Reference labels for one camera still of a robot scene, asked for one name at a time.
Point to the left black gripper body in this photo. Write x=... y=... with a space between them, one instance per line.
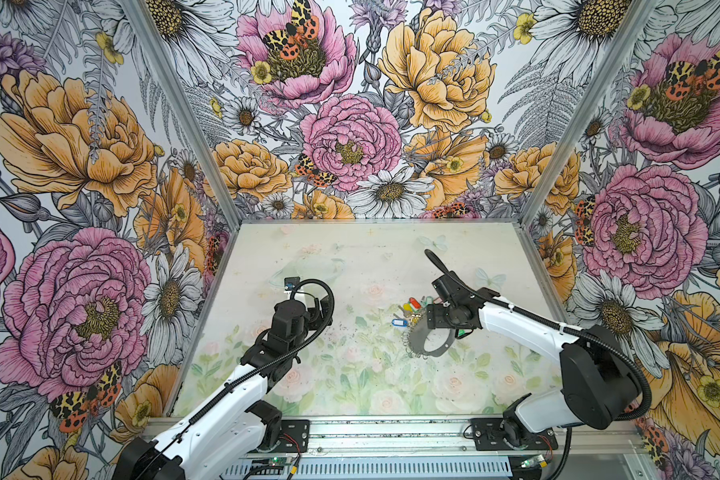
x=313 y=319

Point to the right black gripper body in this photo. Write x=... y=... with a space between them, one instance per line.
x=443 y=317

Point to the large metal keyring with keys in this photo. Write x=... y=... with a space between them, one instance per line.
x=418 y=340

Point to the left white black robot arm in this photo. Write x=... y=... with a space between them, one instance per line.
x=235 y=419

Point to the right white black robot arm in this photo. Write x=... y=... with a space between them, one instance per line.
x=600 y=384

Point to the green circuit board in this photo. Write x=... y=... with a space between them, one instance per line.
x=276 y=466

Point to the white vented panel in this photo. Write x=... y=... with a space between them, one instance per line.
x=422 y=467

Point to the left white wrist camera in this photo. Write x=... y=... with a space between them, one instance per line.
x=291 y=288

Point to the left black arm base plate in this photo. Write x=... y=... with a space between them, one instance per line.
x=286 y=436

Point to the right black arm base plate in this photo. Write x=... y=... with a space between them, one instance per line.
x=498 y=434

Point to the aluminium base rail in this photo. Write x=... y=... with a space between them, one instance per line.
x=446 y=436

